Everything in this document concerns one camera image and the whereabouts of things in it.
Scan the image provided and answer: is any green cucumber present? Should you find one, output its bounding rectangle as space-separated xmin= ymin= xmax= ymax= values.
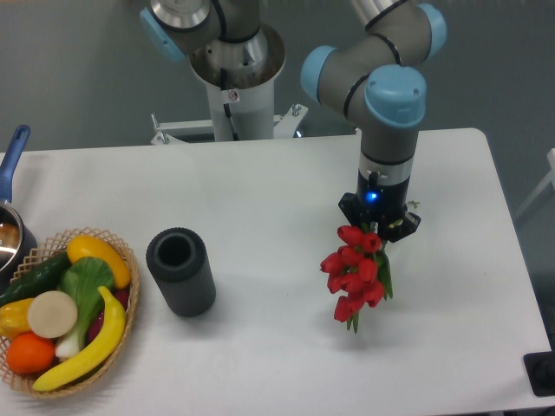
xmin=1 ymin=251 xmax=71 ymax=306

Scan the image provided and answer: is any yellow bell pepper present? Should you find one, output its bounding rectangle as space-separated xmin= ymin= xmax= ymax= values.
xmin=1 ymin=298 xmax=34 ymax=340

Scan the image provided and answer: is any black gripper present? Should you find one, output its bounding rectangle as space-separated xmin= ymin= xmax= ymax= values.
xmin=338 ymin=173 xmax=421 ymax=243

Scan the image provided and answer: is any black device at table edge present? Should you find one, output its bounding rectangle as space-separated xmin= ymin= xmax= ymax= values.
xmin=523 ymin=351 xmax=554 ymax=397

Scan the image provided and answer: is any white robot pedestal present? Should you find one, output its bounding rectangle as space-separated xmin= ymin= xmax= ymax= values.
xmin=152 ymin=23 xmax=309 ymax=145

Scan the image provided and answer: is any blue handled saucepan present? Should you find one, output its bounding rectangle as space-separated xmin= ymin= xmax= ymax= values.
xmin=1 ymin=125 xmax=36 ymax=293

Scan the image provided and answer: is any yellow banana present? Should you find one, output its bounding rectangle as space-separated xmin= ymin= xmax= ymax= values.
xmin=32 ymin=286 xmax=126 ymax=393

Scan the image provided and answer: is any woven wicker basket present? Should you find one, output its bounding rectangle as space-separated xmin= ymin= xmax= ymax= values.
xmin=1 ymin=227 xmax=140 ymax=400

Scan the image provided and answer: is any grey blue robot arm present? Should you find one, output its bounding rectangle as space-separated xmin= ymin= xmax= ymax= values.
xmin=140 ymin=1 xmax=447 ymax=242

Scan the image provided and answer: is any beige round disc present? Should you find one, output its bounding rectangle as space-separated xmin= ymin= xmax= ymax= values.
xmin=27 ymin=290 xmax=77 ymax=339

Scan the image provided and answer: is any white frame at right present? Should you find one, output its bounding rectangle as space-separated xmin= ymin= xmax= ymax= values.
xmin=514 ymin=148 xmax=554 ymax=224

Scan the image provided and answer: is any orange fruit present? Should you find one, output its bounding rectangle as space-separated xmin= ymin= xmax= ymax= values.
xmin=6 ymin=332 xmax=55 ymax=374

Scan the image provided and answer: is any dark grey ribbed vase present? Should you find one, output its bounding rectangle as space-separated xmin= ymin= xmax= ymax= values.
xmin=146 ymin=227 xmax=216 ymax=317

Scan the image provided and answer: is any red tulip bouquet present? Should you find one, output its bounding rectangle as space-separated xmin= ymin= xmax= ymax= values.
xmin=320 ymin=222 xmax=394 ymax=332

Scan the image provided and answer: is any green bok choy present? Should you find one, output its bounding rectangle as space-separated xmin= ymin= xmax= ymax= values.
xmin=55 ymin=257 xmax=114 ymax=361

